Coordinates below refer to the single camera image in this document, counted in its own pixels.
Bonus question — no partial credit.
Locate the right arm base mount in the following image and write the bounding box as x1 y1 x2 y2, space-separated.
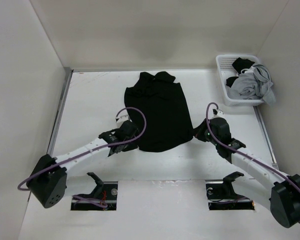
205 171 255 211

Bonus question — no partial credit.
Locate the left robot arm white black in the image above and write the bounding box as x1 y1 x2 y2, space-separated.
26 120 140 209

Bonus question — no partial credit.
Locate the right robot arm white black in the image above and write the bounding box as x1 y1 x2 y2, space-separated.
192 117 300 228

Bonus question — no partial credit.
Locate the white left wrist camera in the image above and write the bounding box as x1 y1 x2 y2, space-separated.
115 114 131 128

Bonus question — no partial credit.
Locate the black tank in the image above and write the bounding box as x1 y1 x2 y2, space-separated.
226 57 255 88
124 71 193 153

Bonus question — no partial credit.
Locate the white plastic laundry basket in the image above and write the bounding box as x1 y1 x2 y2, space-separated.
215 54 264 107

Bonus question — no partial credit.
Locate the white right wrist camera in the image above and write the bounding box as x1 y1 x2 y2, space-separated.
212 108 224 119

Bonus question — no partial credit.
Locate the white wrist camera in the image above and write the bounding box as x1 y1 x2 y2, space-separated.
115 114 131 128
212 108 224 119

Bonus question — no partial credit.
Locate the grey tank top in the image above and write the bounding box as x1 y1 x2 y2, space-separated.
227 64 276 106

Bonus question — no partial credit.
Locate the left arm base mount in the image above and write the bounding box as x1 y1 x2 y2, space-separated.
66 172 119 211

